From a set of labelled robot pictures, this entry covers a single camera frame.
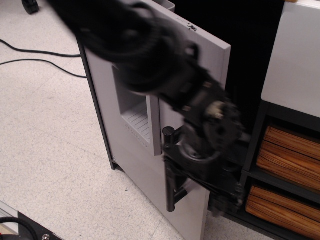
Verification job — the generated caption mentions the upper woven wood basket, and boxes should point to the upper woven wood basket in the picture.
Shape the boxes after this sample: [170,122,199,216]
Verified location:
[256,125,320,191]

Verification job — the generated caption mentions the black floor cable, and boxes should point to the black floor cable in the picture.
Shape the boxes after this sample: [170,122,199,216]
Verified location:
[0,39,81,58]
[0,58,87,78]

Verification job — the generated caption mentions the upper black floor cable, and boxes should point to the upper black floor cable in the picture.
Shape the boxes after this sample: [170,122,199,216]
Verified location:
[0,39,81,58]

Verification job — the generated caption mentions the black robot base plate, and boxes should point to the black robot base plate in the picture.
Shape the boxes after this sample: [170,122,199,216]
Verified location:
[0,211,66,240]

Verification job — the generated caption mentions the black caster wheel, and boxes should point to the black caster wheel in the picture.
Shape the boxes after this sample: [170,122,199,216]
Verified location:
[21,0,39,15]

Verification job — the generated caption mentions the lower woven wood basket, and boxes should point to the lower woven wood basket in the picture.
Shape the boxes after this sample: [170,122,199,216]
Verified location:
[245,185,320,240]

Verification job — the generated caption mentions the lower black floor cable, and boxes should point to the lower black floor cable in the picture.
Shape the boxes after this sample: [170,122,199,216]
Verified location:
[0,58,87,78]

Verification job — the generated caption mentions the grey toy fridge door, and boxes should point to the grey toy fridge door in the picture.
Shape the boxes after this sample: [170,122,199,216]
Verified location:
[77,0,232,240]

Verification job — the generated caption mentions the grey ice water dispenser panel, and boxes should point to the grey ice water dispenser panel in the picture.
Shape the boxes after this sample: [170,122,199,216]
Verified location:
[112,66,162,156]

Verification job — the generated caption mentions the black fridge door handle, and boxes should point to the black fridge door handle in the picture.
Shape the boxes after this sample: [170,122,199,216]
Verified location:
[162,126,188,213]

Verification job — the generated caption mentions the silver aluminium rail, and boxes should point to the silver aluminium rail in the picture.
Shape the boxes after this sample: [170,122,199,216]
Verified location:
[0,201,19,232]

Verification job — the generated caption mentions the woven wood basket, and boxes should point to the woven wood basket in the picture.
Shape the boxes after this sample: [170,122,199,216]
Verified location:
[256,125,320,191]
[245,185,320,240]

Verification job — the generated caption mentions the dark grey cabinet frame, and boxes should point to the dark grey cabinet frame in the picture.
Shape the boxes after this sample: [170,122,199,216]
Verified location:
[77,0,320,240]

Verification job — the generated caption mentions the white sink front panel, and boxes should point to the white sink front panel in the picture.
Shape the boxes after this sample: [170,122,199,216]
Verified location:
[261,0,320,117]

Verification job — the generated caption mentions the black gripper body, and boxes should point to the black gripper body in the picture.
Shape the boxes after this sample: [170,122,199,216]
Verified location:
[168,145,244,215]

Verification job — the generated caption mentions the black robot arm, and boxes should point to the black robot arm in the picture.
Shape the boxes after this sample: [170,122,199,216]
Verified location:
[50,0,245,213]

